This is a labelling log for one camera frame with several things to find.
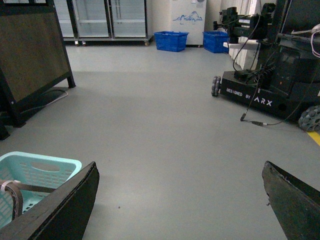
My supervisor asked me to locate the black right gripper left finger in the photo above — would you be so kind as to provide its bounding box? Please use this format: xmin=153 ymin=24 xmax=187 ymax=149
xmin=0 ymin=161 xmax=100 ymax=240

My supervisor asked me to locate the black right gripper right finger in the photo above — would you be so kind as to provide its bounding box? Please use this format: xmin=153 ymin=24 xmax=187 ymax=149
xmin=262 ymin=161 xmax=320 ymax=240

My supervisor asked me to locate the light blue plastic basket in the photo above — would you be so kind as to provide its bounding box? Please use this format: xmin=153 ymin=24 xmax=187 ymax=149
xmin=0 ymin=151 xmax=82 ymax=228

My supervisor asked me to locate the dark wooden display stand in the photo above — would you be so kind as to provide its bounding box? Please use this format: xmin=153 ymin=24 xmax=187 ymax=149
xmin=0 ymin=0 xmax=76 ymax=140

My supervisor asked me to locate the blue crate right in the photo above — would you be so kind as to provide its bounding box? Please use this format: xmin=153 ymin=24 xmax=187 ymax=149
xmin=203 ymin=31 xmax=229 ymax=53

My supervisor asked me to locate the blue crate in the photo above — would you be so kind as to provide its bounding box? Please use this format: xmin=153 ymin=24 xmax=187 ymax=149
xmin=154 ymin=31 xmax=189 ymax=52
xmin=203 ymin=31 xmax=229 ymax=53

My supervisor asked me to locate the glass door refrigerator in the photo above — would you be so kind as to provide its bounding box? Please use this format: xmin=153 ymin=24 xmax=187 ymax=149
xmin=54 ymin=0 xmax=154 ymax=46

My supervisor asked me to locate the blue crate left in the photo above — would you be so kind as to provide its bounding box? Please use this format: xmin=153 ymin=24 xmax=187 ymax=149
xmin=154 ymin=31 xmax=189 ymax=52

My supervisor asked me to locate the white chest freezer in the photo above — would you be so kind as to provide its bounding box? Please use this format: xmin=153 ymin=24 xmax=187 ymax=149
xmin=169 ymin=0 xmax=207 ymax=47

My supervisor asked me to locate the black cable on floor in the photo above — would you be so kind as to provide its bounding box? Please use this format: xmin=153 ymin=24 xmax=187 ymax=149
xmin=239 ymin=74 xmax=316 ymax=126

